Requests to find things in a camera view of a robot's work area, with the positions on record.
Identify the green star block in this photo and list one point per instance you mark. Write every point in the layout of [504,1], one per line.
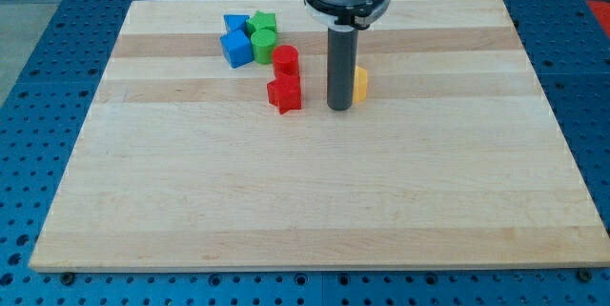
[261,21]

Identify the red object at edge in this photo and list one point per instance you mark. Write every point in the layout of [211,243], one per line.
[601,10]

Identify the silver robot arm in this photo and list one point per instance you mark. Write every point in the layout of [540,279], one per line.
[344,19]

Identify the black clamp ring mount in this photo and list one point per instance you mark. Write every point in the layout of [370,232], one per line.
[346,18]

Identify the light wooden board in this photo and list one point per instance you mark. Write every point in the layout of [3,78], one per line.
[454,160]

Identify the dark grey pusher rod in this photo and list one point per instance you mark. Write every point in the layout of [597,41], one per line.
[341,65]

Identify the green cylinder block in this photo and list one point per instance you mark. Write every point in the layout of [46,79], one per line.
[263,43]

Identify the red star block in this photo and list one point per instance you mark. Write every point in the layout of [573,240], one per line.
[284,92]

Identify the blue triangular block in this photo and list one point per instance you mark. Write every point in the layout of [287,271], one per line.
[236,22]

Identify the yellow block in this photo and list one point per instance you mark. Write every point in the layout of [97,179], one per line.
[360,85]

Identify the red cylinder block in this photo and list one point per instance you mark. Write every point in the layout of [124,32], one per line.
[286,60]

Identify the blue cube block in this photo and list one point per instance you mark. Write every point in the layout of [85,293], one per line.
[237,48]

